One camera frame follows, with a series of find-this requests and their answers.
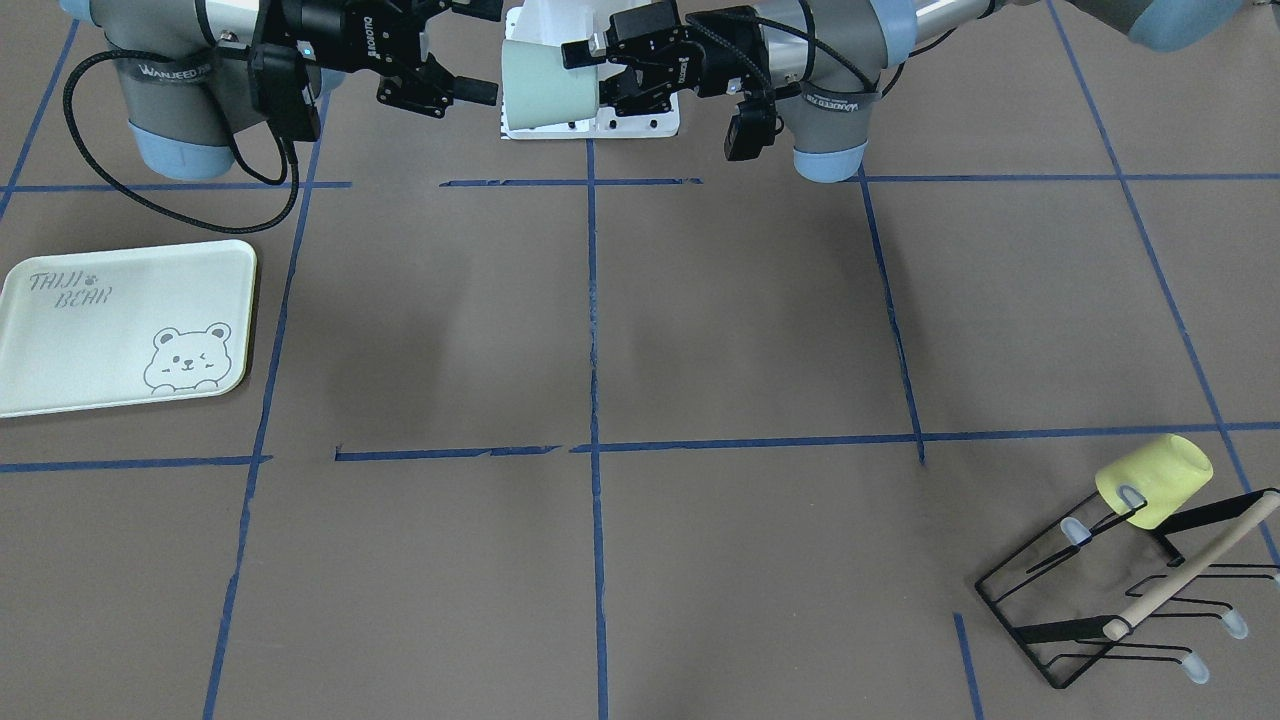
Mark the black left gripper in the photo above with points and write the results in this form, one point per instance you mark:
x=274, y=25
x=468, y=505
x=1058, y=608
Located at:
x=706, y=66

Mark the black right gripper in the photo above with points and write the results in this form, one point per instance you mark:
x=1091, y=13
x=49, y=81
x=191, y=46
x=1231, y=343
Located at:
x=333, y=28

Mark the pale green cup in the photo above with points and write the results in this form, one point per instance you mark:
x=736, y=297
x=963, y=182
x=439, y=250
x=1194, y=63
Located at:
x=538, y=90

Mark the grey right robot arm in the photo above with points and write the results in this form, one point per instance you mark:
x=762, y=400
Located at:
x=195, y=73

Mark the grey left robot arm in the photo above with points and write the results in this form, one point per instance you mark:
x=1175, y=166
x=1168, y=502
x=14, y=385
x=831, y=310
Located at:
x=813, y=68

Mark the pale green bear tray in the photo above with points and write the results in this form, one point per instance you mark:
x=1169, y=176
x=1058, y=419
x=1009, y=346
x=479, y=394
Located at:
x=124, y=327

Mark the yellow cup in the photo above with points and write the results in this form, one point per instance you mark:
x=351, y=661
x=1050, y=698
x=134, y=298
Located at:
x=1153, y=481

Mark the crossing blue tape strip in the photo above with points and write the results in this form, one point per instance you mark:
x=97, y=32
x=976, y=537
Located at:
x=924, y=438

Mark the long blue tape strip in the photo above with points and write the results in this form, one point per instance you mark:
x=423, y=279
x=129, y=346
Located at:
x=603, y=701

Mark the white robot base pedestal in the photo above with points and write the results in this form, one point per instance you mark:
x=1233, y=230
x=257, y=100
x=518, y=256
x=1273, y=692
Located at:
x=557, y=22

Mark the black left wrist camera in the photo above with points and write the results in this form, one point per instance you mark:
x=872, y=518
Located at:
x=753, y=127

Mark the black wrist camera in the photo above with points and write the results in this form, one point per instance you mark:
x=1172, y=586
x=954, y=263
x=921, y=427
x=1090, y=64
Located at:
x=281, y=91
x=753, y=127

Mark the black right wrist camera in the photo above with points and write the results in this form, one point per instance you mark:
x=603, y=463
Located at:
x=281, y=91

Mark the black wire cup rack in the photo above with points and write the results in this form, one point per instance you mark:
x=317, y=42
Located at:
x=1062, y=650

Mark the wooden rack handle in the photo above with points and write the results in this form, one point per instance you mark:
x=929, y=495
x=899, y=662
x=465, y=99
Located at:
x=1161, y=592

